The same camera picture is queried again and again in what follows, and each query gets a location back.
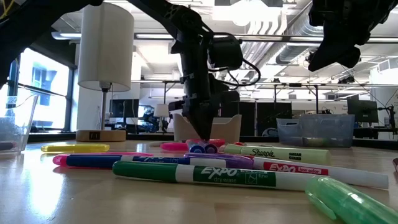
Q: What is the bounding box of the green translucent highlighter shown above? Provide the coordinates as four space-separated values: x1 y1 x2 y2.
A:
305 175 398 224

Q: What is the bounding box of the red EXPO marker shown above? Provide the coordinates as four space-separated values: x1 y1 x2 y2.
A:
252 156 389 190

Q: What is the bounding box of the pink translucent highlighter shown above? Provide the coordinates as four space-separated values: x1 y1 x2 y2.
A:
52 151 154 168

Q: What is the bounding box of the white shade table lamp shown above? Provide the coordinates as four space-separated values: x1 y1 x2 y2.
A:
75 2 135 143

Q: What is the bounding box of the yellow translucent highlighter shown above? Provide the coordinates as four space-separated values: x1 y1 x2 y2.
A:
40 143 111 154

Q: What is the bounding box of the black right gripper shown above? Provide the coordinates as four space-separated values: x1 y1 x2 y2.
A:
307 17 390 72

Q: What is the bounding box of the black computer monitor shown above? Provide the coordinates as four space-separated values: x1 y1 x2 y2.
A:
109 98 140 119
347 98 379 124

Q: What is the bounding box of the black overhead light bar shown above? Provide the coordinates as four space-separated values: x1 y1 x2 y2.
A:
51 30 398 44

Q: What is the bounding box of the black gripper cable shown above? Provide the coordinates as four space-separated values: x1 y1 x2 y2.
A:
214 32 262 88

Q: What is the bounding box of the pale green Sharpie highlighter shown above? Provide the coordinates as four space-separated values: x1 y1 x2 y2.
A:
223 143 332 166

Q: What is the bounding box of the black tripod stand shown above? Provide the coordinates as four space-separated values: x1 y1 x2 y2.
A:
377 104 398 135

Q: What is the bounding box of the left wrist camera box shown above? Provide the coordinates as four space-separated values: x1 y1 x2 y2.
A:
207 35 244 71

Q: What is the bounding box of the blue EXPO marker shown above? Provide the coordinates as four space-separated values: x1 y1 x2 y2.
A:
64 154 227 169

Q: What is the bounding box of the small white background lamp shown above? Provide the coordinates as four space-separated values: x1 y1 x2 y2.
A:
154 103 170 131

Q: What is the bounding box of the black metal rack frame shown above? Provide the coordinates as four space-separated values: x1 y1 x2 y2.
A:
162 79 320 103

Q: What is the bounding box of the slim pink highlighter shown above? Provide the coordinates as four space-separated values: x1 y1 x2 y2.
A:
160 142 191 152

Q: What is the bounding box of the black partition wall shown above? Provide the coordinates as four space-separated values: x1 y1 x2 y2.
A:
182 100 293 137

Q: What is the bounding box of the green EXPO marker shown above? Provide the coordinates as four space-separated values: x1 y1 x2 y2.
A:
113 161 331 192

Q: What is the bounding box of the dark background robot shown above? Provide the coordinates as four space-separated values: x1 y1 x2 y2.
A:
138 105 174 133

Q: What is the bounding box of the black table frame rail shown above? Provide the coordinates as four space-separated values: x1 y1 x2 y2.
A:
27 132 398 151

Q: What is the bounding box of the clear blue plastic bin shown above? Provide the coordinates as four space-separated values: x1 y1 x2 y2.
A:
275 113 355 147

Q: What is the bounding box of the violet blue highlighter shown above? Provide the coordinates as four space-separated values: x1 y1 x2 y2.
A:
201 141 219 154

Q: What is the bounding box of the black hanging camera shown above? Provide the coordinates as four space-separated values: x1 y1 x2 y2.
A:
338 75 356 85

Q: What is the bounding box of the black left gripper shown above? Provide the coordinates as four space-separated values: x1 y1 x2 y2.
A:
169 36 241 141

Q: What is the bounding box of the clear plastic container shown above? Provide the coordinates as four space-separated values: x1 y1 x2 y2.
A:
0 95 39 155

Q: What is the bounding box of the purple translucent highlighter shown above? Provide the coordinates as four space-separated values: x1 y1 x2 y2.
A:
183 152 254 170

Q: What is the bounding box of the cream plastic bin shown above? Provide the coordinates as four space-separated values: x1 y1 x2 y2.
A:
173 113 243 144

